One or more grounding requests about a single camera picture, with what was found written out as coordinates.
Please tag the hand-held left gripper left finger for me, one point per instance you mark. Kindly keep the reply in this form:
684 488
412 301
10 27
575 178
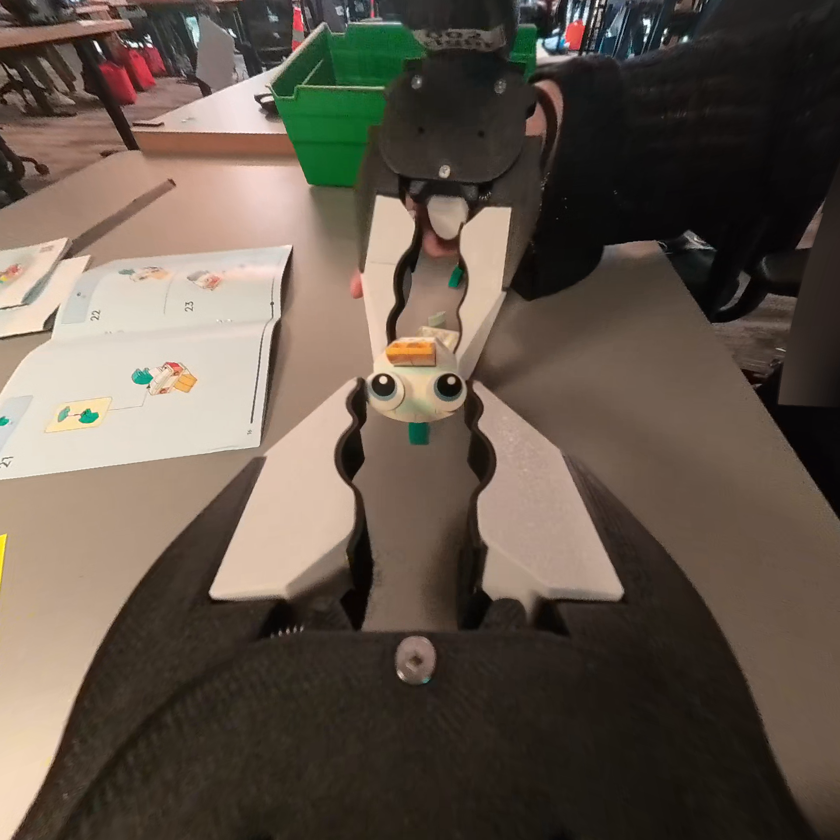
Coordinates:
289 525

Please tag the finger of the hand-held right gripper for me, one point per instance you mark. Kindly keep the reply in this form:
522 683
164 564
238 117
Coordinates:
384 262
489 275

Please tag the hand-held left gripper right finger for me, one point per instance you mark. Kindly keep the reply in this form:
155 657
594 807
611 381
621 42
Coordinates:
544 525

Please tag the white lego creature model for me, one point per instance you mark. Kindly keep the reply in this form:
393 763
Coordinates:
413 394

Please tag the person's right forearm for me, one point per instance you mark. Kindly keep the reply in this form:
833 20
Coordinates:
689 131

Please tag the teal lego piece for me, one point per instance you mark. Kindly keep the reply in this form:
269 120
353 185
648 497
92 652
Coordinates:
455 277

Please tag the white lego piece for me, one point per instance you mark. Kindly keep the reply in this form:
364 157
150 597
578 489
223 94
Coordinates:
441 333

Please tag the open lego instruction booklet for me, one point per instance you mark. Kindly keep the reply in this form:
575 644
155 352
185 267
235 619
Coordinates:
131 407

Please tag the yellow lego box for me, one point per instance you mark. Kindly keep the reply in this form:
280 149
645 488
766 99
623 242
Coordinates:
2 564

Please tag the small lego instruction booklet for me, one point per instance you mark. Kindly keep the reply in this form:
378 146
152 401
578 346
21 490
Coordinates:
33 289

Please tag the person's right hand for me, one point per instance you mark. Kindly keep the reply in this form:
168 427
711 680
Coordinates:
436 248

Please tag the green plastic bin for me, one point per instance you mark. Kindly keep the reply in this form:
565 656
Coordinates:
328 131

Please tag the orange traffic cone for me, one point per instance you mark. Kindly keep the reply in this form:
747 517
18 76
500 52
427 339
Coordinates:
298 19

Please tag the black flat object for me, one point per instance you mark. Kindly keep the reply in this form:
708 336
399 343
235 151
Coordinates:
266 102

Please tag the wood-edged table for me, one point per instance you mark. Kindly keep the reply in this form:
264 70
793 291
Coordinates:
216 124

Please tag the grey panel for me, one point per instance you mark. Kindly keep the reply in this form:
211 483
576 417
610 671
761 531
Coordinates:
216 56

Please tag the black office chair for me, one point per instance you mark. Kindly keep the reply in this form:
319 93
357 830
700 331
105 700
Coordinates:
741 289

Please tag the red bag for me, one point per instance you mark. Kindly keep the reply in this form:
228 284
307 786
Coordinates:
148 65
118 82

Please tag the background desk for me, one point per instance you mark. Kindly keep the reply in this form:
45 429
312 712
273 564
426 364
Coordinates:
59 31

